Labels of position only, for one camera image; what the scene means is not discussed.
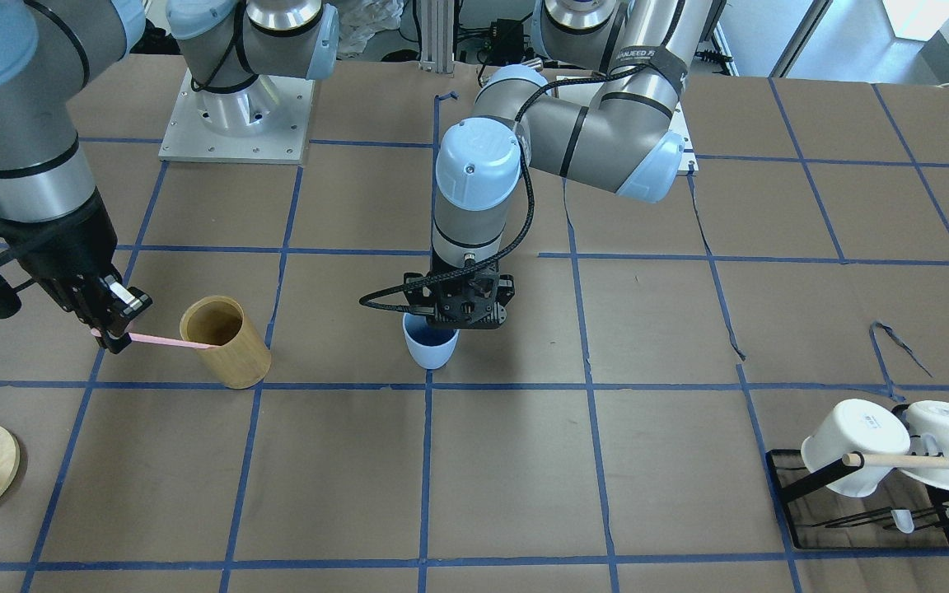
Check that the black power box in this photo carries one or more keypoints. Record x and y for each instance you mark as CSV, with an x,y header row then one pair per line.
x,y
505,43

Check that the bamboo cylinder holder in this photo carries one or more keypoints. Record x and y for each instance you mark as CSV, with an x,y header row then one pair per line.
x,y
238,356

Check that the pink chopstick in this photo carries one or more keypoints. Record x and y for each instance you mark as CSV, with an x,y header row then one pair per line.
x,y
155,339

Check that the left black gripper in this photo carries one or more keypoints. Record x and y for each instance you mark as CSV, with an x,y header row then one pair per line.
x,y
507,287

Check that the light blue plastic cup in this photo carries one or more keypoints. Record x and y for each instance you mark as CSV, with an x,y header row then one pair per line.
x,y
430,347

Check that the black wire mug rack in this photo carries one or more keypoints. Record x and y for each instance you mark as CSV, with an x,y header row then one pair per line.
x,y
862,501

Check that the aluminium frame post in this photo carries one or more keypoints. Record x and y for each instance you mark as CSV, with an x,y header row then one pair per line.
x,y
437,28

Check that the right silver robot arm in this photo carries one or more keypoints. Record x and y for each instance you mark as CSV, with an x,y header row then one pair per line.
x,y
242,56

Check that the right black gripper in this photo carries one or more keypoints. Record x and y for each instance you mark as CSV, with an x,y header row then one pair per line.
x,y
65,265

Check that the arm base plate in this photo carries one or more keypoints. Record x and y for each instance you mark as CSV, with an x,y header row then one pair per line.
x,y
267,123
689,162

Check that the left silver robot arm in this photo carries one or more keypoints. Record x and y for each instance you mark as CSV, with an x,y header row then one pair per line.
x,y
638,54

